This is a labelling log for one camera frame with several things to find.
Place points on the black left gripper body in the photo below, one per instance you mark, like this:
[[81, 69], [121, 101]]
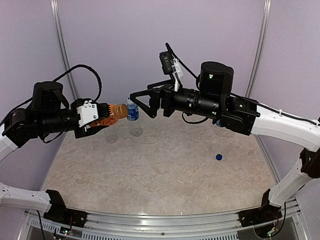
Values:
[[81, 133]]

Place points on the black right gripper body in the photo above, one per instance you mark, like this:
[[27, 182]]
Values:
[[166, 91]]

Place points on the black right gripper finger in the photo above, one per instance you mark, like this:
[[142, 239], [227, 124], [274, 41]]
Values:
[[152, 108], [161, 83]]

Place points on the orange juice bottle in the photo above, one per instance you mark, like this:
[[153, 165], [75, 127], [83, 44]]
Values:
[[106, 121]]

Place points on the brown bottle cap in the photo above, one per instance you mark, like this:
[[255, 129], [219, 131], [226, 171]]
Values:
[[120, 111]]

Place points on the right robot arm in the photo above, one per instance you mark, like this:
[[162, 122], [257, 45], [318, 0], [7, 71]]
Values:
[[214, 100]]

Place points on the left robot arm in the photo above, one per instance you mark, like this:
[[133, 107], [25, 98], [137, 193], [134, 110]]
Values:
[[48, 112]]

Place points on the small blue bottle white cap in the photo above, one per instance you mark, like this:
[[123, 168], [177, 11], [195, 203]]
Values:
[[133, 110]]

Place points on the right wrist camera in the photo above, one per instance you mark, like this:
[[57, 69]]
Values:
[[171, 67]]

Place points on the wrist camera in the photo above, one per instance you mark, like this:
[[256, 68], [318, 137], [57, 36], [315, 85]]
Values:
[[90, 111], [171, 67]]

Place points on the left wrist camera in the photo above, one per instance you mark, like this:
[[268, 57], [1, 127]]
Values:
[[90, 111]]

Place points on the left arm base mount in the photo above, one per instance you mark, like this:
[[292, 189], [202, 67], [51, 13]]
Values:
[[59, 213]]

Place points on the right aluminium frame post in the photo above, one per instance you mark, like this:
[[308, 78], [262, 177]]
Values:
[[260, 47]]

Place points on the aluminium frame post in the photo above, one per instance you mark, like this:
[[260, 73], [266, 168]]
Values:
[[260, 47], [54, 5]]

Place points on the left aluminium frame post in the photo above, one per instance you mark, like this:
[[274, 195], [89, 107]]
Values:
[[54, 5]]

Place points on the aluminium front rail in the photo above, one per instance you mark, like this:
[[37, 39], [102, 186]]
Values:
[[112, 226]]

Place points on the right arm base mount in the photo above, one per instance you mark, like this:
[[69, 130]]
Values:
[[262, 214]]

